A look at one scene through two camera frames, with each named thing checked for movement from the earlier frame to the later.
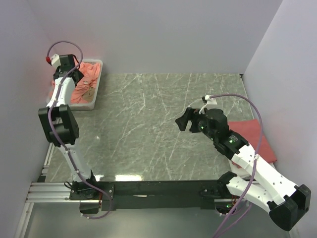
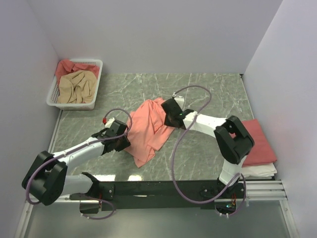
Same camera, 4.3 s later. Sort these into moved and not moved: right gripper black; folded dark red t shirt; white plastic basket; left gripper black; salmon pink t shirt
Moved: right gripper black; salmon pink t shirt; left gripper black
Not moved: white plastic basket; folded dark red t shirt
